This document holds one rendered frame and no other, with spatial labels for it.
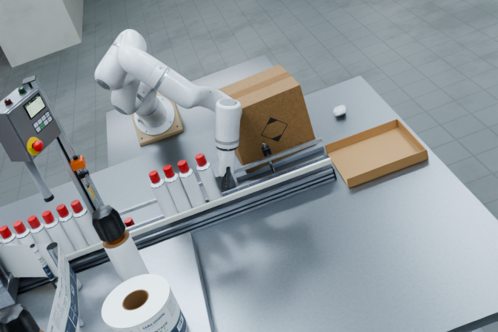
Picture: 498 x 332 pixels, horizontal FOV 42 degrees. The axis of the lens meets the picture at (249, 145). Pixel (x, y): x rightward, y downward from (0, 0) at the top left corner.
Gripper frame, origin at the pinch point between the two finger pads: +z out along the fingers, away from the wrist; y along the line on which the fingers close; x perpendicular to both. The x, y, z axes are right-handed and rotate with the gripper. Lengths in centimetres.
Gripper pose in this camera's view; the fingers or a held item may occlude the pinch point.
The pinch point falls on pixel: (224, 183)
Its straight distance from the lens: 234.3
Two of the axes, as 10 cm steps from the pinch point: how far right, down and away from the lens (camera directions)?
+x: 9.8, -0.4, 2.0
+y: 2.0, 4.5, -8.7
